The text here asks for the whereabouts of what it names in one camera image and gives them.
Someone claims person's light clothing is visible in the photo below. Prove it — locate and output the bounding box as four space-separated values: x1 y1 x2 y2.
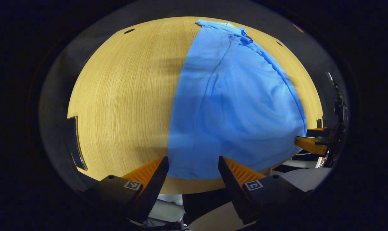
147 167 332 231

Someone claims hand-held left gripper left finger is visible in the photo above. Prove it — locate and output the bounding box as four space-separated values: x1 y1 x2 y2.
78 156 170 224

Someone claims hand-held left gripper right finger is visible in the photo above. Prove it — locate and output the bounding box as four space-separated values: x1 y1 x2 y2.
218 156 314 225

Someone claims light blue T-shirt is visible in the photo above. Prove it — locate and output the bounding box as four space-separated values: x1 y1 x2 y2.
167 19 307 180

